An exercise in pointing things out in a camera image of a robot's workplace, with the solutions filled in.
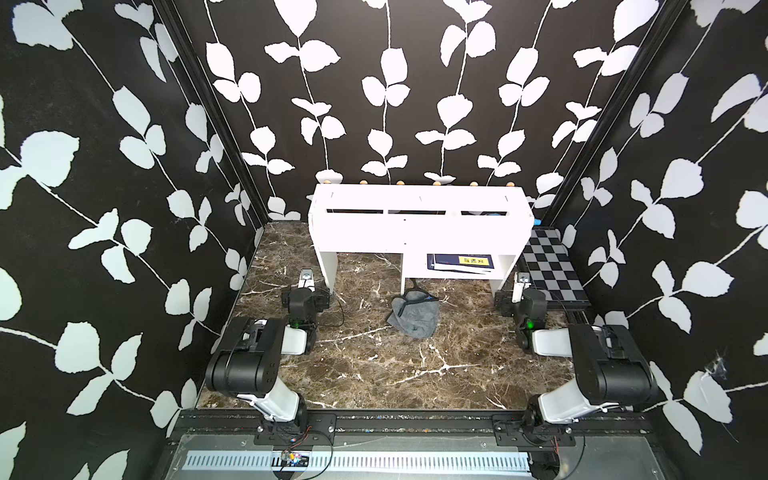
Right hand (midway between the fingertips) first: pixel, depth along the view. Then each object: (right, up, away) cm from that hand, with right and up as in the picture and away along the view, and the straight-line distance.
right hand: (511, 284), depth 95 cm
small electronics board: (-63, -39, -25) cm, 79 cm away
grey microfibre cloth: (-32, -9, -4) cm, 33 cm away
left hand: (-66, +2, -1) cm, 66 cm away
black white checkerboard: (+18, +5, +8) cm, 20 cm away
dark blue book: (-16, +7, -5) cm, 18 cm away
